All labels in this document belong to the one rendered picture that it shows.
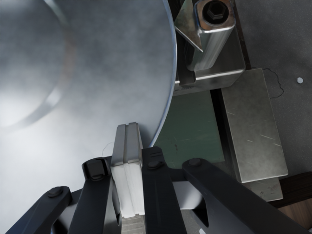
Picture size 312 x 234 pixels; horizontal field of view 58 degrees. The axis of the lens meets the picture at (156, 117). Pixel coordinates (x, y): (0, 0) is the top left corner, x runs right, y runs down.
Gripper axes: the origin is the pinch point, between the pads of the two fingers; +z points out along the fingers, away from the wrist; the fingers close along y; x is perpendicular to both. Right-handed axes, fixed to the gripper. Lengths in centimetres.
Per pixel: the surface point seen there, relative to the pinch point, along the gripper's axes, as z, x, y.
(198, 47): 6.1, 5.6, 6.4
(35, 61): 6.7, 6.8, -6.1
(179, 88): 15.8, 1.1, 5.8
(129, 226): 53, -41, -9
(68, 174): 3.5, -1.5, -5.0
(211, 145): 16.1, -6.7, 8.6
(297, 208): 36, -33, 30
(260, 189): 15.6, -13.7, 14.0
